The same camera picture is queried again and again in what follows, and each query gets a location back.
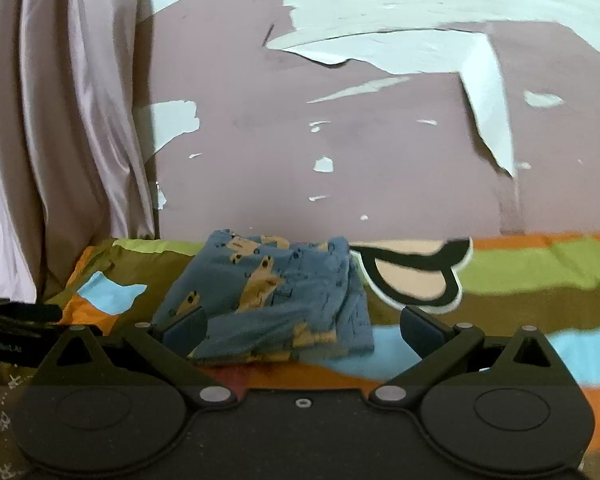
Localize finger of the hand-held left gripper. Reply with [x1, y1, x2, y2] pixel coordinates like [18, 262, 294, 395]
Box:
[0, 297, 64, 330]

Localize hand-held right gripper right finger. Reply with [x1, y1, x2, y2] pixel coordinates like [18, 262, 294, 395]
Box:
[367, 305, 567, 407]

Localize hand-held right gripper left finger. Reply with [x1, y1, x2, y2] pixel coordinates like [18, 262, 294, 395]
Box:
[36, 305, 238, 407]

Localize blue printed pants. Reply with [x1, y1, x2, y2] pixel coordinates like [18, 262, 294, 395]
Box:
[152, 230, 376, 365]

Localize colourful printed blanket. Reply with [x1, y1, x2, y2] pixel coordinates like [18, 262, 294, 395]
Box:
[0, 232, 600, 480]

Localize pale pink curtain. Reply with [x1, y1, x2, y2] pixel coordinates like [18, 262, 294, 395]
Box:
[0, 0, 157, 306]

